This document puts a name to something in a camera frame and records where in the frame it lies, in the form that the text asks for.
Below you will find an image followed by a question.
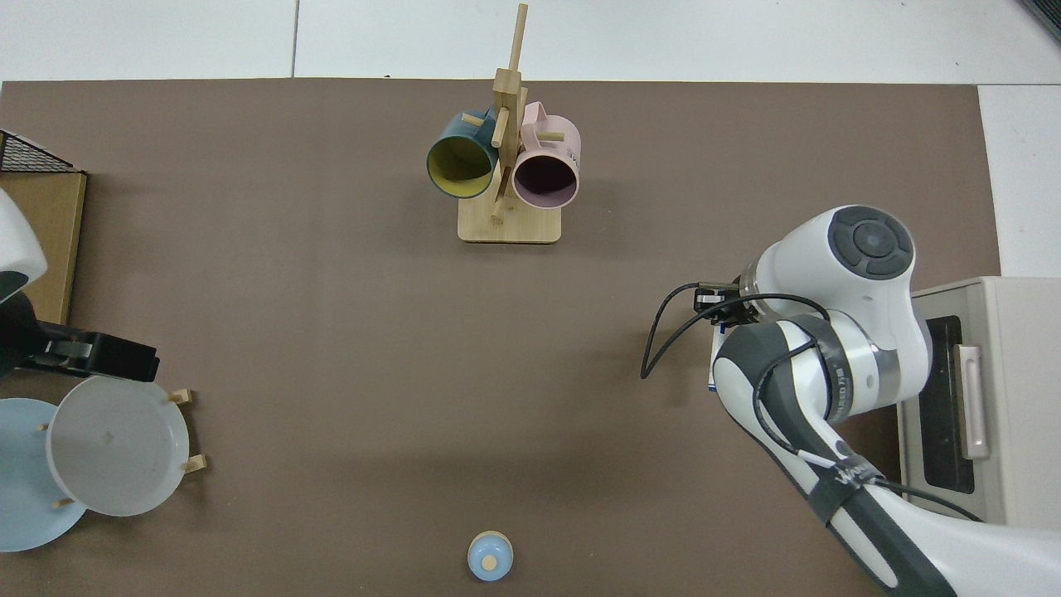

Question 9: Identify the blue whiteboard marker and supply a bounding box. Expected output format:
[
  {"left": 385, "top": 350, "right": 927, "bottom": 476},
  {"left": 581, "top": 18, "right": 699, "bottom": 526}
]
[{"left": 709, "top": 323, "right": 729, "bottom": 393}]

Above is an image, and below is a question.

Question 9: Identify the grey plate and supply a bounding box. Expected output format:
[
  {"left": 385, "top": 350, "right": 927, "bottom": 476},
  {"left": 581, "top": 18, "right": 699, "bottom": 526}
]
[{"left": 46, "top": 372, "right": 191, "bottom": 518}]

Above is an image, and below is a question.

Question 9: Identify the wooden plate rack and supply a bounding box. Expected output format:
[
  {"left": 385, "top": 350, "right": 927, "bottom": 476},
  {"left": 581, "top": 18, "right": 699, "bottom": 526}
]
[{"left": 37, "top": 388, "right": 208, "bottom": 510}]

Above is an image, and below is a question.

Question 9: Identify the light blue plate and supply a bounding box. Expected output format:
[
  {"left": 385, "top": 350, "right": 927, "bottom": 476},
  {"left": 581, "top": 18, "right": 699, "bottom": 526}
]
[{"left": 0, "top": 398, "right": 89, "bottom": 553}]

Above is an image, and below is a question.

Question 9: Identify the brown table cloth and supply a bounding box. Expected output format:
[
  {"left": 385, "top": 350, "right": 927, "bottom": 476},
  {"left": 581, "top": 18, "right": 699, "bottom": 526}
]
[{"left": 0, "top": 79, "right": 1000, "bottom": 597}]

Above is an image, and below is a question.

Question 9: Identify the wooden cup stand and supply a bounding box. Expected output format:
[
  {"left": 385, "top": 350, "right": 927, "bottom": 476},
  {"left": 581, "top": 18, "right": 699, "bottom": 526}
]
[{"left": 458, "top": 3, "right": 563, "bottom": 245}]

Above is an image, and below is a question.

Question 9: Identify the pink mug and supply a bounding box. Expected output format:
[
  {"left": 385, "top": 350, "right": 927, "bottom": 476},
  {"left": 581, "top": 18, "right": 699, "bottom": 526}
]
[{"left": 511, "top": 101, "right": 583, "bottom": 210}]

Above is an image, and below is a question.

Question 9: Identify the pale toaster oven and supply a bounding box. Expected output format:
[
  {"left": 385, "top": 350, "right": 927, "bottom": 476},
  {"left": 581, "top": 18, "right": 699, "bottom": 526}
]
[{"left": 898, "top": 276, "right": 1061, "bottom": 531}]

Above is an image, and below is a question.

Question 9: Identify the dark teal mug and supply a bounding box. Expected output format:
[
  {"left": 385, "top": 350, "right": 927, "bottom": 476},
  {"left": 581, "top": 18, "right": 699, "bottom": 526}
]
[{"left": 426, "top": 108, "right": 501, "bottom": 200}]

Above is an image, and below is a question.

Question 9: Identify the dark grey device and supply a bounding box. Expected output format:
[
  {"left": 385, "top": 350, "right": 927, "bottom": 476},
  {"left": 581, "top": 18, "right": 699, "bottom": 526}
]
[{"left": 1018, "top": 0, "right": 1061, "bottom": 42}]

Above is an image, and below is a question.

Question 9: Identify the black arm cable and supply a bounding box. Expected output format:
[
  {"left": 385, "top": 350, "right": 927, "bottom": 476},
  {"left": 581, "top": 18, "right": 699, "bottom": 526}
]
[{"left": 641, "top": 282, "right": 987, "bottom": 523}]

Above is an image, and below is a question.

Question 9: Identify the wire basket with wooden floor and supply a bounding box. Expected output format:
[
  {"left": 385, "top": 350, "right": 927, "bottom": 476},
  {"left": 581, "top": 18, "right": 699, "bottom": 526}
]
[{"left": 0, "top": 130, "right": 88, "bottom": 328}]

